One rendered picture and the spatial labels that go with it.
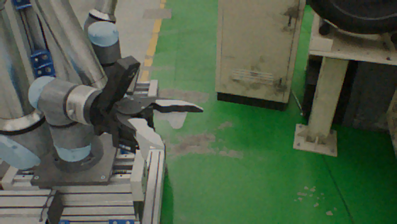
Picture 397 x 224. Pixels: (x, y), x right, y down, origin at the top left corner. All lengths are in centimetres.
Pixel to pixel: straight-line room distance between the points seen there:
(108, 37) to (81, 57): 55
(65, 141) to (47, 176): 31
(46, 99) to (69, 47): 15
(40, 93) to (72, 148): 14
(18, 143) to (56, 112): 18
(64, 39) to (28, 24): 33
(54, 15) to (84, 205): 62
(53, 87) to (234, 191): 138
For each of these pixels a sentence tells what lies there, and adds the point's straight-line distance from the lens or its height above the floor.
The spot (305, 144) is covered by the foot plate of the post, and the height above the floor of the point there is 1.
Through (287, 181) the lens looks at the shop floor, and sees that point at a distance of 203.
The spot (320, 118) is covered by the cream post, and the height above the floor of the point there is 22.
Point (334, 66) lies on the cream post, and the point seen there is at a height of 57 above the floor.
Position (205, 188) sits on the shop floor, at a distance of 192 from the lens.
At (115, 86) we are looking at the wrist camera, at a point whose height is 111.
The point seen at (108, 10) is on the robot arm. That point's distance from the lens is 149.
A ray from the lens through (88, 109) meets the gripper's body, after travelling 66.
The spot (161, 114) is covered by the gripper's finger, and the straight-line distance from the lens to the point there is 66.
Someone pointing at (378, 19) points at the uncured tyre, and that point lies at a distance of 152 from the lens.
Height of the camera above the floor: 141
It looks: 35 degrees down
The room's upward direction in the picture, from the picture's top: straight up
